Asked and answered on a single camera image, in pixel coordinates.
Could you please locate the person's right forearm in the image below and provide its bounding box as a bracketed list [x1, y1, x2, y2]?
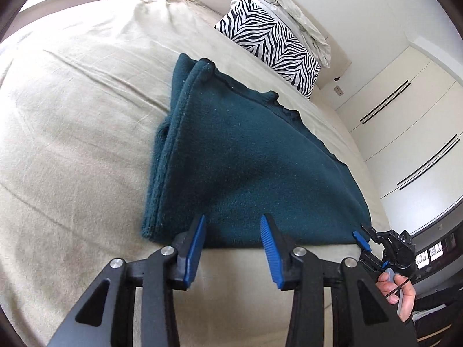
[400, 288, 463, 347]

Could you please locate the black wardrobe handle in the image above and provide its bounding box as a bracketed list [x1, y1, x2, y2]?
[397, 134, 458, 191]
[359, 81, 412, 124]

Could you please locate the zebra print pillow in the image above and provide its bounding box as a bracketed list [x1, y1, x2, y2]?
[214, 0, 322, 101]

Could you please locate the dark wall shelf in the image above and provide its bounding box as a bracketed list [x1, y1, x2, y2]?
[411, 202, 463, 291]

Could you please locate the white wardrobe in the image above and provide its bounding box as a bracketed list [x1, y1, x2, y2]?
[335, 36, 463, 232]

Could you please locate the folded white duvet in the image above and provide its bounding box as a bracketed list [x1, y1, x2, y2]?
[257, 0, 332, 69]

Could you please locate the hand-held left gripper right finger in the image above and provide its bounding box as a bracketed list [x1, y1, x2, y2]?
[260, 214, 418, 347]

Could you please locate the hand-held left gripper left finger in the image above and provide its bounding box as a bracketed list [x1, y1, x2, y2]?
[47, 214, 208, 347]

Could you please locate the person's right hand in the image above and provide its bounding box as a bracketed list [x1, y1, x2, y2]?
[376, 270, 417, 323]

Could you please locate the bed with beige sheet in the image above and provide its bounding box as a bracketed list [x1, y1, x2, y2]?
[0, 0, 403, 347]

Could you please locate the dark teal blanket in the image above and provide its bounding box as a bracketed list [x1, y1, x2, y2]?
[140, 53, 373, 252]

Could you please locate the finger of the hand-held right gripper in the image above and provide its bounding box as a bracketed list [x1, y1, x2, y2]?
[361, 224, 381, 247]
[353, 230, 372, 254]

